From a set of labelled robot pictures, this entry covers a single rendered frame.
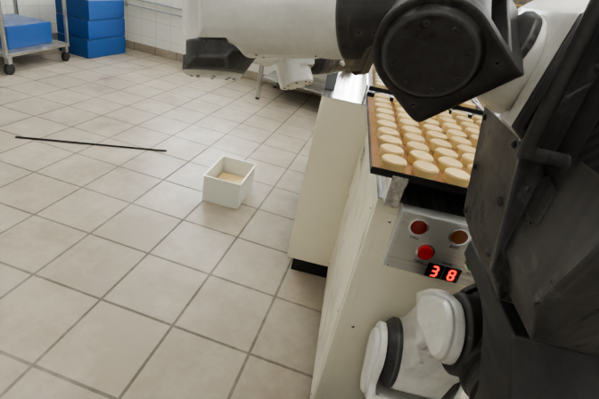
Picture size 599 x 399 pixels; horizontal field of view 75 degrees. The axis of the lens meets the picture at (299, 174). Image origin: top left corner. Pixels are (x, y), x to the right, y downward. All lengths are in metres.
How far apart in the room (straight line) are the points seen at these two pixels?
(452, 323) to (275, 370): 1.00
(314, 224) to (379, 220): 0.86
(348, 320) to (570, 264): 0.71
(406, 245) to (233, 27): 0.56
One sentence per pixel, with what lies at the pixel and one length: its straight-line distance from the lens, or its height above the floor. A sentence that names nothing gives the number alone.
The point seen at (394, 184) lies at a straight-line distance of 0.75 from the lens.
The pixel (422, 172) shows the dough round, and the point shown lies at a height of 0.92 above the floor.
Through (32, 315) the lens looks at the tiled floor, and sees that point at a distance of 1.71.
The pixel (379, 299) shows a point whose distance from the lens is 0.96.
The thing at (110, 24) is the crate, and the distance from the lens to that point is 5.16.
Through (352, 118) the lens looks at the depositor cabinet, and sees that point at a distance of 1.46.
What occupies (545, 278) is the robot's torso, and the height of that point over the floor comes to 1.02.
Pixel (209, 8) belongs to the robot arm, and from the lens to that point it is 0.46.
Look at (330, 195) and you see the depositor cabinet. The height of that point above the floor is 0.44.
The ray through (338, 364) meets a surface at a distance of 1.12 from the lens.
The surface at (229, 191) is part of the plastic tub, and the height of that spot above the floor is 0.10.
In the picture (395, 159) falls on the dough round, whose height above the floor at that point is 0.92.
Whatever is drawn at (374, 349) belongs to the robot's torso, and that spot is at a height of 0.54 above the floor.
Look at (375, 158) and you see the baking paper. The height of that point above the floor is 0.90.
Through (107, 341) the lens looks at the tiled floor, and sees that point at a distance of 1.57.
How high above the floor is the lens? 1.20
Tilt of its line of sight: 26 degrees down
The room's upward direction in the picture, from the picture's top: 12 degrees clockwise
